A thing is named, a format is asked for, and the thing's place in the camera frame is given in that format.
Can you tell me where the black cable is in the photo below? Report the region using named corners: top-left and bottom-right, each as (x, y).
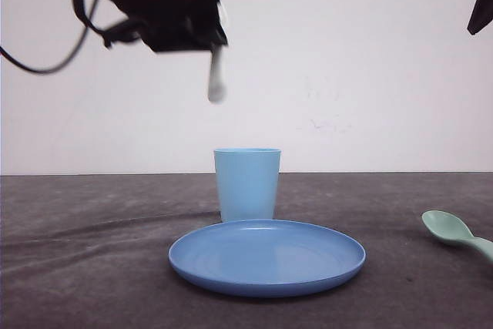
top-left (0, 0), bottom-right (102, 75)

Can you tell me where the blue plastic plate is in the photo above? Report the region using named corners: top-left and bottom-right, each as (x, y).
top-left (168, 220), bottom-right (367, 298)

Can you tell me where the grey table mat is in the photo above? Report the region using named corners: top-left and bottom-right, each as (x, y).
top-left (1, 173), bottom-right (492, 328)

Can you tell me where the light blue plastic cup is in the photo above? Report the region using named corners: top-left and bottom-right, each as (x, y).
top-left (213, 148), bottom-right (281, 222)

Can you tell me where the white plastic fork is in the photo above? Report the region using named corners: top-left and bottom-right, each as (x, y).
top-left (207, 1), bottom-right (229, 104)

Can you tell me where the mint green plastic spoon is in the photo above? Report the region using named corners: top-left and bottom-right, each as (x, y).
top-left (421, 210), bottom-right (492, 263)

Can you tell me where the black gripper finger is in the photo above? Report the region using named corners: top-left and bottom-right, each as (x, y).
top-left (467, 0), bottom-right (492, 35)

